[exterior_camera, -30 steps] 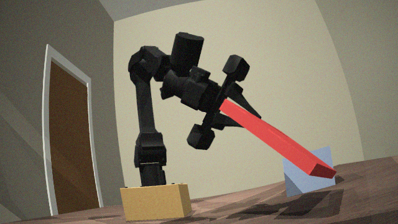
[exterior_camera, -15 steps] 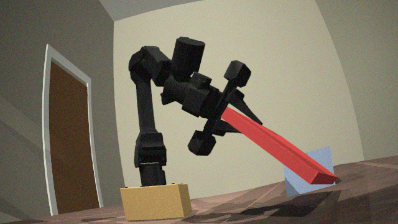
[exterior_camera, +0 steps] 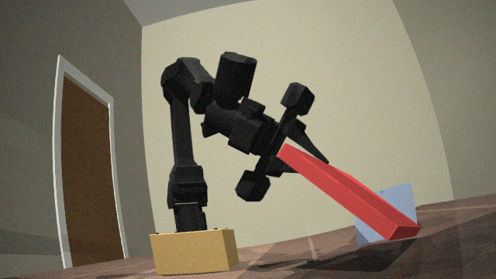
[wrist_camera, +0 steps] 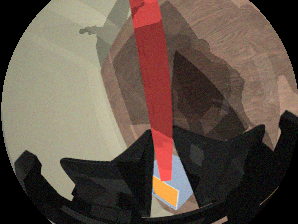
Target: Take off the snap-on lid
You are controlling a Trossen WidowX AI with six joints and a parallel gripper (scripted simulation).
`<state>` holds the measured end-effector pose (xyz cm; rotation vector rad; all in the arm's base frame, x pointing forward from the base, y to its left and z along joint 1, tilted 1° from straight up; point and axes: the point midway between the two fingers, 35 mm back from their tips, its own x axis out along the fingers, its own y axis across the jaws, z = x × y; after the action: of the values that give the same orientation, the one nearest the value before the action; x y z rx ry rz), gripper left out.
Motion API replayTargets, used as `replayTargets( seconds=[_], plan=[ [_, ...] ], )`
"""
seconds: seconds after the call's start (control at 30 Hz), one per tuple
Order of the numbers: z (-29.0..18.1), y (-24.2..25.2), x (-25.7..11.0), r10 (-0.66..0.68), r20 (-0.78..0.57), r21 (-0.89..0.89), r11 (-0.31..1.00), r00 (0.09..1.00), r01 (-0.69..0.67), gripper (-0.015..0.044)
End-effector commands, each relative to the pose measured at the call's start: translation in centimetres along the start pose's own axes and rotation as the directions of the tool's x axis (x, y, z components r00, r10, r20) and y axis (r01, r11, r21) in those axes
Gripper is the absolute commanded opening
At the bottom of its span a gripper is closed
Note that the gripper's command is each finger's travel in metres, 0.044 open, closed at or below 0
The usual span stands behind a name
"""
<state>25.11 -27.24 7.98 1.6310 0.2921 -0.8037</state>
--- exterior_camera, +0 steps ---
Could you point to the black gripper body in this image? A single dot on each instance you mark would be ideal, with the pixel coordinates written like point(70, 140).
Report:
point(253, 185)

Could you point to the red lid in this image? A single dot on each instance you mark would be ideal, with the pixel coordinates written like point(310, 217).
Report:
point(377, 213)

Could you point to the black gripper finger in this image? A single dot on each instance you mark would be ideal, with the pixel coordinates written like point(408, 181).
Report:
point(277, 166)
point(296, 132)

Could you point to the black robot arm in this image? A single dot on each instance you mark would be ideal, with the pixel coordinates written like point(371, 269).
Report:
point(217, 99)

